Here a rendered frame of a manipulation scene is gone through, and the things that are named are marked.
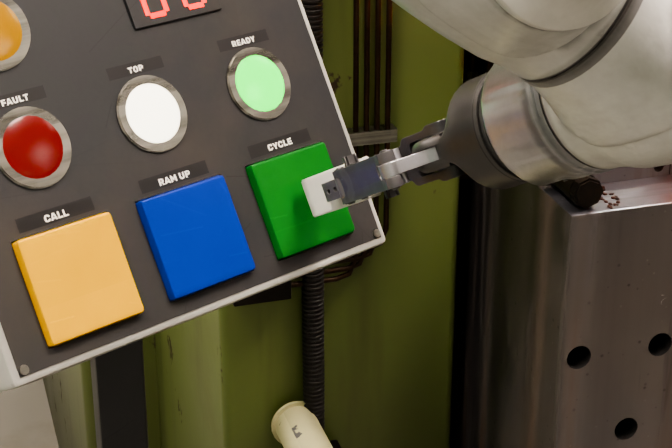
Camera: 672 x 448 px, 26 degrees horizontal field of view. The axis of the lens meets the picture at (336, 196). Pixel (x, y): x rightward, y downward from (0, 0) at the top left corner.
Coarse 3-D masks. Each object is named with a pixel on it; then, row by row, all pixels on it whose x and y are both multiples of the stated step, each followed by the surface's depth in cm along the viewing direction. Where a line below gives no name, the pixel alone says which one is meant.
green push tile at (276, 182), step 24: (264, 168) 110; (288, 168) 111; (312, 168) 112; (264, 192) 109; (288, 192) 111; (264, 216) 110; (288, 216) 110; (312, 216) 112; (336, 216) 113; (288, 240) 110; (312, 240) 111
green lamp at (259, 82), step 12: (252, 60) 112; (264, 60) 112; (240, 72) 111; (252, 72) 111; (264, 72) 112; (276, 72) 113; (240, 84) 111; (252, 84) 111; (264, 84) 112; (276, 84) 113; (252, 96) 111; (264, 96) 112; (276, 96) 112; (264, 108) 112
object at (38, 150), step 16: (16, 128) 99; (32, 128) 100; (48, 128) 100; (16, 144) 99; (32, 144) 99; (48, 144) 100; (16, 160) 98; (32, 160) 99; (48, 160) 100; (32, 176) 99
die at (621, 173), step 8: (464, 56) 162; (464, 64) 162; (480, 64) 158; (480, 72) 158; (616, 168) 138; (624, 168) 139; (632, 168) 139; (640, 168) 139; (648, 168) 139; (664, 168) 140; (600, 176) 138; (608, 176) 138; (616, 176) 139; (624, 176) 139; (632, 176) 139; (640, 176) 140; (648, 176) 140
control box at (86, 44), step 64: (0, 0) 100; (64, 0) 104; (128, 0) 106; (192, 0) 110; (256, 0) 114; (0, 64) 99; (64, 64) 102; (128, 64) 106; (192, 64) 109; (320, 64) 116; (0, 128) 98; (64, 128) 101; (128, 128) 104; (192, 128) 108; (256, 128) 111; (320, 128) 115; (0, 192) 98; (64, 192) 100; (128, 192) 103; (0, 256) 97; (128, 256) 102; (256, 256) 109; (320, 256) 112; (0, 320) 96; (128, 320) 101; (0, 384) 97
